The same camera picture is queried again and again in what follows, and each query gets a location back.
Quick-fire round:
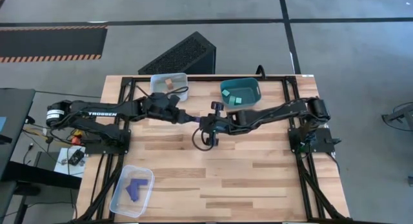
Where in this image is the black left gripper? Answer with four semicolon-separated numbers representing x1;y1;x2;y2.
143;93;197;125

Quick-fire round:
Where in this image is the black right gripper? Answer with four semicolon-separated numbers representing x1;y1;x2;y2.
199;101;236;147

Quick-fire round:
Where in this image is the small blue block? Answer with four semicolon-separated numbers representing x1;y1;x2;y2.
130;178;150;188

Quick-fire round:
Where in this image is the thin blue block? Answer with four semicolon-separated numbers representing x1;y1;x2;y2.
125;184;140;203

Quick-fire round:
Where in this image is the white plastic bin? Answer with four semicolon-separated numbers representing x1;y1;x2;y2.
150;72;189;102

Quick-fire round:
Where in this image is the teal plastic bin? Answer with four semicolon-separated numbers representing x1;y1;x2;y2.
219;77;262;110

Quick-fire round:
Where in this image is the black mesh computer tower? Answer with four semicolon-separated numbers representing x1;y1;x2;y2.
137;31;217;76

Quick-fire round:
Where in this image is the clear plastic bin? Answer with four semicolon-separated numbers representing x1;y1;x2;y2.
108;164;156;218

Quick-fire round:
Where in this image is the small black device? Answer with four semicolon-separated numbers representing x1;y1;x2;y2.
67;148;85;167

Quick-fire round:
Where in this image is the white paper sheet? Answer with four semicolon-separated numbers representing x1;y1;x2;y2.
54;146;86;178

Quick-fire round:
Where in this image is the black orange striped floor mat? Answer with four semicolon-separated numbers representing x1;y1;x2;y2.
0;25;108;64

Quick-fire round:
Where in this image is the black side desk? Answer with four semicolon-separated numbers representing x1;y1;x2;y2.
0;87;82;224

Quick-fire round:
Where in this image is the grey stand foot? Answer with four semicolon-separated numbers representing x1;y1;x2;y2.
381;102;413;132

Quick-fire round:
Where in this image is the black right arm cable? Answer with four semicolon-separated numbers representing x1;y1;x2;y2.
191;127;216;152

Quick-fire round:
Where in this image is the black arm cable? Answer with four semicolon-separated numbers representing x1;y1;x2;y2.
134;83;190;99
191;127;216;152

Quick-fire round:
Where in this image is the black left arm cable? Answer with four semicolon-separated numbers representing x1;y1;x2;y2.
134;83;190;99

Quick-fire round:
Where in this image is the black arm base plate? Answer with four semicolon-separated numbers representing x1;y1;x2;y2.
288;127;342;154
84;128;132;155

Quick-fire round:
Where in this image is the red yellow wire bundle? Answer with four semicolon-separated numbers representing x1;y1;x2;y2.
70;128;86;147

